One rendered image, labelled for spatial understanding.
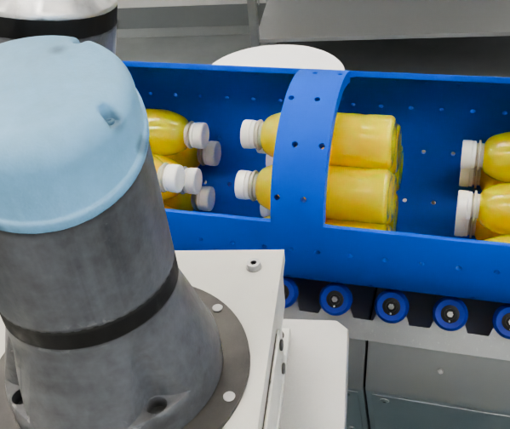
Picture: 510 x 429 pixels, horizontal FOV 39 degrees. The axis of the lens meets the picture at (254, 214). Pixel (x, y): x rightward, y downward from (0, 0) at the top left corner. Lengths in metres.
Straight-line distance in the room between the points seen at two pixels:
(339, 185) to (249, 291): 0.36
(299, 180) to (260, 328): 0.34
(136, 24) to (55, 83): 4.17
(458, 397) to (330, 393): 0.43
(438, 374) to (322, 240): 0.27
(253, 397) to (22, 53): 0.26
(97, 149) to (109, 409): 0.17
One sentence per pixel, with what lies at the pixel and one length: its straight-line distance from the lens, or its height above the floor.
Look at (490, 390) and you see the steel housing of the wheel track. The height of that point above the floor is 0.86.
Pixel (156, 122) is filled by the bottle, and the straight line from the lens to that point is 1.07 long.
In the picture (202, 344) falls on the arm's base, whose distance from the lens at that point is 0.49.
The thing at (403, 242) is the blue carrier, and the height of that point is 1.10.
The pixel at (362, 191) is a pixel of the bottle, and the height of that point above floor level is 1.13.
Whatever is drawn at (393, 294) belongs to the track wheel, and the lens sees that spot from 0.97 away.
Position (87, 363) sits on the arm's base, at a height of 1.32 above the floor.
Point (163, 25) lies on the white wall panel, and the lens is 4.52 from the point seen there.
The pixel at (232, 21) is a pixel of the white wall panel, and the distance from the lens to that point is 4.43.
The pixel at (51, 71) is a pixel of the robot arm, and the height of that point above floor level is 1.48.
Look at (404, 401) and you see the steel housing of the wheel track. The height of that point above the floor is 0.81.
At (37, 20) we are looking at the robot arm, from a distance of 0.48.
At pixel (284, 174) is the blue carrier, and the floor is 1.17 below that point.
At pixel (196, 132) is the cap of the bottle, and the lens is 1.06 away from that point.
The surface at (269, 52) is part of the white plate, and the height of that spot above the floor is 1.04.
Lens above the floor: 1.64
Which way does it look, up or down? 36 degrees down
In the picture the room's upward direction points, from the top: 6 degrees counter-clockwise
